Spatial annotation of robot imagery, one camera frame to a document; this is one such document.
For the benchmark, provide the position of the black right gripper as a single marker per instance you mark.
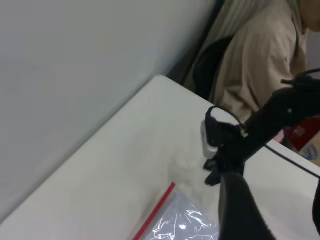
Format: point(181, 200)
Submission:
point(231, 152)

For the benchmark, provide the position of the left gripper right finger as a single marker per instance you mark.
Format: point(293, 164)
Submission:
point(316, 202)

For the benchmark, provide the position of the clear zip bag red zipper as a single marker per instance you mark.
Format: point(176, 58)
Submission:
point(180, 220)

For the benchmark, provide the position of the red box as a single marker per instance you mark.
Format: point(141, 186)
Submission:
point(303, 132)

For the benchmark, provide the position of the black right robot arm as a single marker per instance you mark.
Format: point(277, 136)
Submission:
point(280, 112)

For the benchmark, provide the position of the black chair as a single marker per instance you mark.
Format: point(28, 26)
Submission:
point(210, 67)

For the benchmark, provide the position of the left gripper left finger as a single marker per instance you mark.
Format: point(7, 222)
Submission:
point(240, 212)

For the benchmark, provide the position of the blue white package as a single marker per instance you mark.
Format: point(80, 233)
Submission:
point(311, 151)

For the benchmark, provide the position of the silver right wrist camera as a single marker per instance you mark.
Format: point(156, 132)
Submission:
point(212, 132)

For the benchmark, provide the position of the person in beige jacket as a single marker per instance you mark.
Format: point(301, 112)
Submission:
point(260, 62)

